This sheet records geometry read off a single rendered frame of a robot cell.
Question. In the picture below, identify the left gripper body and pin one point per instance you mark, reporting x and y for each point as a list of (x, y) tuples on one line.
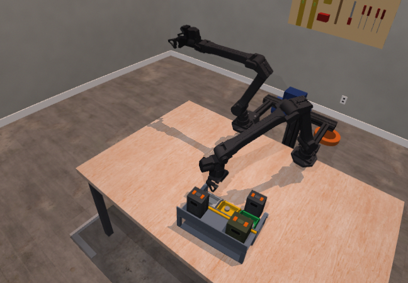
[(219, 175)]

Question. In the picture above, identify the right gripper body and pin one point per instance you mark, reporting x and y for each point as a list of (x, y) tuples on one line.
[(179, 42)]

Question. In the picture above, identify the green open bin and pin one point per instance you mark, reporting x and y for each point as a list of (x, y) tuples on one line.
[(254, 218)]

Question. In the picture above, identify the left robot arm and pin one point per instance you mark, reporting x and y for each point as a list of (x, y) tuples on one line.
[(295, 108)]

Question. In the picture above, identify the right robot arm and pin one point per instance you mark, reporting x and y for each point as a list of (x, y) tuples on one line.
[(257, 63)]

